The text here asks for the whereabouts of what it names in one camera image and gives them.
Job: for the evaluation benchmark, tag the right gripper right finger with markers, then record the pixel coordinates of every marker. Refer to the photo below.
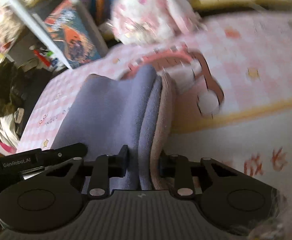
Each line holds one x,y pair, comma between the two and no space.
177,167

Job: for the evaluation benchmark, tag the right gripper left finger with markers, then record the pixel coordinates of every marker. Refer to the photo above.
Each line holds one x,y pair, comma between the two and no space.
104,168

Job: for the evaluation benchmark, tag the brown and purple sweater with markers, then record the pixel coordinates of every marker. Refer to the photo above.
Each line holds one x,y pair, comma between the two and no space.
108,114

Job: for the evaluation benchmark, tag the pink checkered desk mat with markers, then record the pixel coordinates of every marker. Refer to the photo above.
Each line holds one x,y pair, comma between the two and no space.
233,93

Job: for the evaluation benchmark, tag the Harry Potter book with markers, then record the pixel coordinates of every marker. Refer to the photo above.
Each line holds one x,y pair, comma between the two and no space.
74,31

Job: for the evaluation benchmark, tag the pink white plush bunny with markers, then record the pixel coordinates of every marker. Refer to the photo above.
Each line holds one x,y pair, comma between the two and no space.
152,21

